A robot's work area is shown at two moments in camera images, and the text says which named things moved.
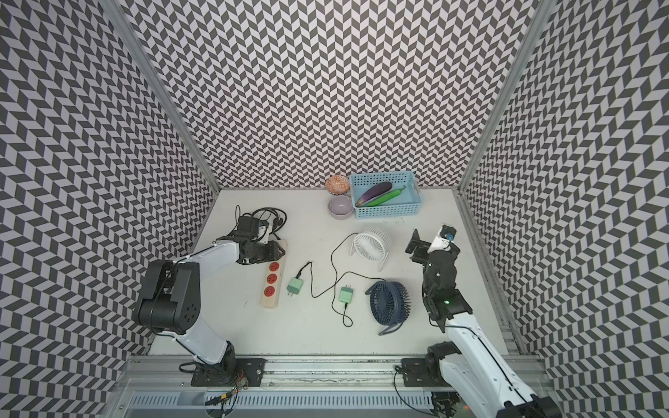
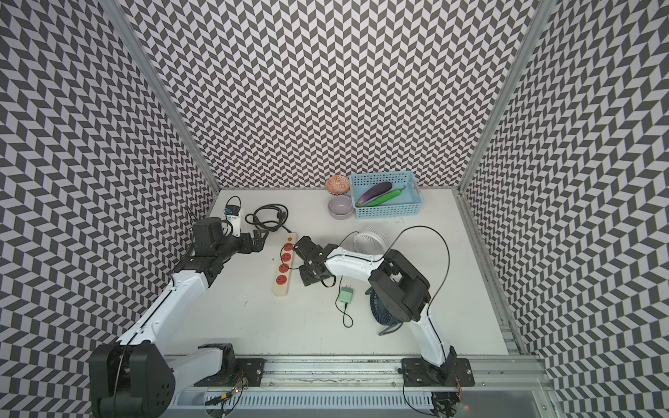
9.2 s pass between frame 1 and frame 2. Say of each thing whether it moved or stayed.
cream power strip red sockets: moved
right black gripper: moved
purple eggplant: stayed
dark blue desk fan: stayed
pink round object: stayed
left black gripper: moved
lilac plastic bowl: stayed
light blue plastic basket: stayed
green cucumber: stayed
